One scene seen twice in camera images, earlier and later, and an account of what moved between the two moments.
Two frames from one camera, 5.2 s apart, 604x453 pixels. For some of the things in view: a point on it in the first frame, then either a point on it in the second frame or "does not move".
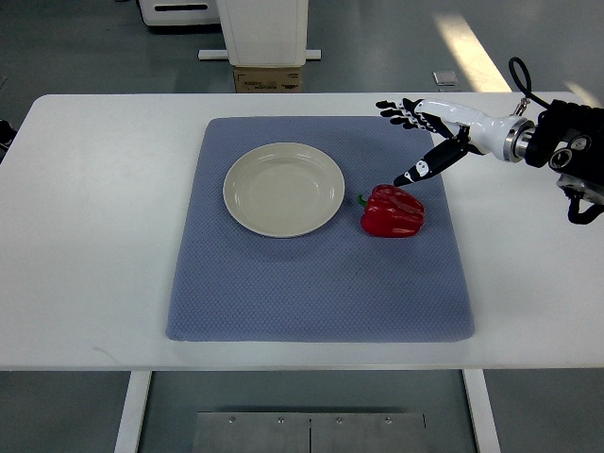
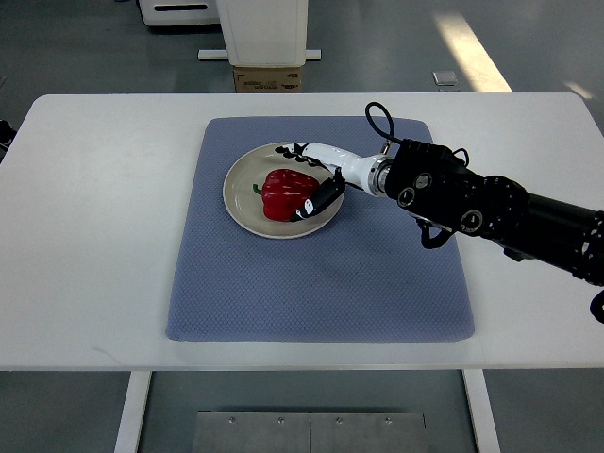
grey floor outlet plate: [445, 78] does not move
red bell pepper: [391, 212] → [283, 192]
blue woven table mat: [339, 282] does not move
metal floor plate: [310, 432] does not move
